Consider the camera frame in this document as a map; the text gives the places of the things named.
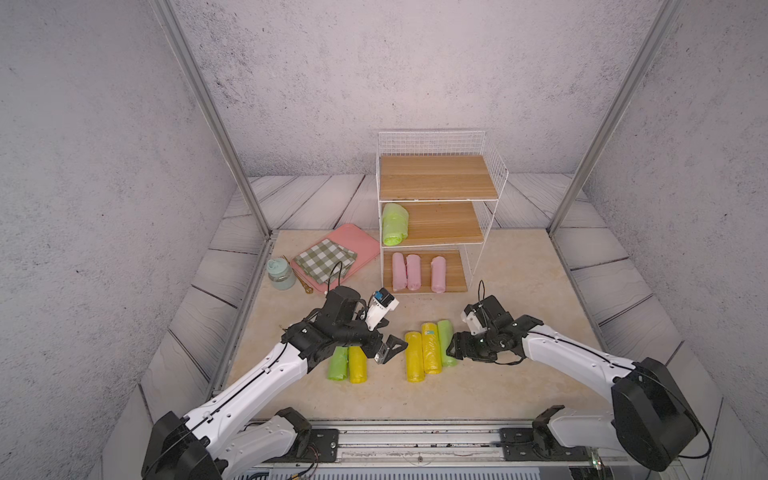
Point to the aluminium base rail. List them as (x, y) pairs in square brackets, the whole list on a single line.
[(409, 451)]

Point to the right frame post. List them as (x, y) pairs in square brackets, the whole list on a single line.
[(643, 60)]

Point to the gold fork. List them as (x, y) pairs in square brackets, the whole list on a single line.
[(307, 287)]

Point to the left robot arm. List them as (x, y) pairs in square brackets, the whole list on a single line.
[(216, 439)]

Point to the mint green jar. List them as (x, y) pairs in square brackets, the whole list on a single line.
[(280, 273)]

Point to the yellow bag roll labelled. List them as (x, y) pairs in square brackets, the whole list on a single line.
[(431, 349)]

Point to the left frame post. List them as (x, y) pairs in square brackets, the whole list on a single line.
[(190, 69)]

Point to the white wire wooden shelf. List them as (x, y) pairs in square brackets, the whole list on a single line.
[(450, 182)]

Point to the green checkered cloth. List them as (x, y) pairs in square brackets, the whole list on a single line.
[(327, 261)]

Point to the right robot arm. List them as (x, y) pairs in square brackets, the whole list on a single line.
[(649, 418)]

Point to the light green bag roll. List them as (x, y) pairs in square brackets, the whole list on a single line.
[(395, 222)]

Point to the pink bag roll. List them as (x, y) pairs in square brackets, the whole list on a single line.
[(413, 272), (399, 271), (438, 275)]

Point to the pink cutting board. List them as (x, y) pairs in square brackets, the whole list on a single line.
[(353, 238)]

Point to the bright green bag roll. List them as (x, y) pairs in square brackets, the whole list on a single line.
[(339, 364)]

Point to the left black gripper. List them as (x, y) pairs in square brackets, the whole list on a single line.
[(377, 344)]

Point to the frame post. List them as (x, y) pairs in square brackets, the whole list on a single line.
[(190, 69), (643, 60)]

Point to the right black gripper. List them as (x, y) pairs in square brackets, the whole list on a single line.
[(474, 345)]

